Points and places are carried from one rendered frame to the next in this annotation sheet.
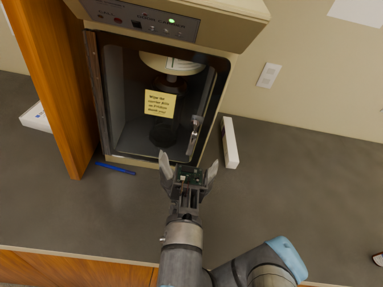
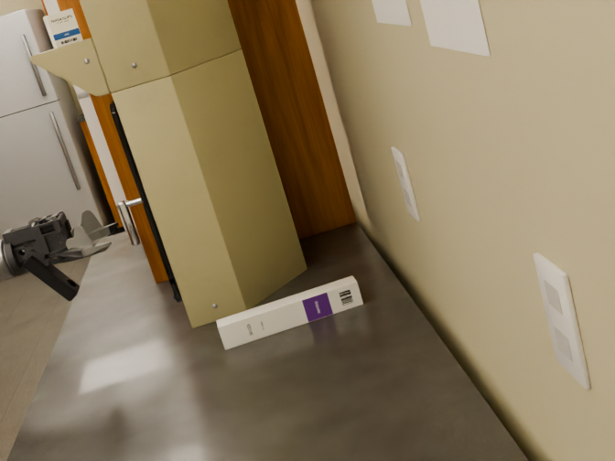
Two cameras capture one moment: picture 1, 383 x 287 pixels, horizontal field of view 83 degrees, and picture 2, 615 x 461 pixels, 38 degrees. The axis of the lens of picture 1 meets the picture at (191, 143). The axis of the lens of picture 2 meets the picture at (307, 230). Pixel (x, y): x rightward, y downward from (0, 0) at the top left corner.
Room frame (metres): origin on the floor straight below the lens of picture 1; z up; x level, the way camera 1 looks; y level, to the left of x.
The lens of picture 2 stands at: (0.89, -1.62, 1.52)
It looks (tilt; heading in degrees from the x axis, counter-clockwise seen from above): 16 degrees down; 96
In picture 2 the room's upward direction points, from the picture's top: 16 degrees counter-clockwise
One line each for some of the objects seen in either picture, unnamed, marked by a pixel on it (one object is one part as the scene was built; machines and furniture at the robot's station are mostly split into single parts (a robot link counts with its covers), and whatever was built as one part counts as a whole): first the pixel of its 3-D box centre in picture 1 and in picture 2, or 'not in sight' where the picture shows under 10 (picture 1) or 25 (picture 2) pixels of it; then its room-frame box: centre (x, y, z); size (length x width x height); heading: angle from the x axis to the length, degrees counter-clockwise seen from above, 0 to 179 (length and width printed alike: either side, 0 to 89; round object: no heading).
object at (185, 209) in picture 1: (186, 197); (41, 244); (0.24, -0.02, 1.17); 0.12 x 0.08 x 0.09; 8
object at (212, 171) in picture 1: (212, 168); (84, 240); (0.34, -0.07, 1.17); 0.09 x 0.03 x 0.06; 152
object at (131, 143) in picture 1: (155, 117); (151, 191); (0.44, 0.11, 1.19); 0.30 x 0.01 x 0.40; 98
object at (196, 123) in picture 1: (191, 138); (136, 219); (0.42, 0.00, 1.17); 0.05 x 0.03 x 0.10; 8
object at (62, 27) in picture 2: not in sight; (62, 28); (0.40, 0.05, 1.54); 0.05 x 0.05 x 0.06; 24
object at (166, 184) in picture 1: (171, 180); not in sight; (0.28, 0.02, 1.15); 0.09 x 0.05 x 0.02; 44
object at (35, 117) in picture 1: (52, 117); not in sight; (0.53, 0.53, 0.96); 0.16 x 0.12 x 0.04; 90
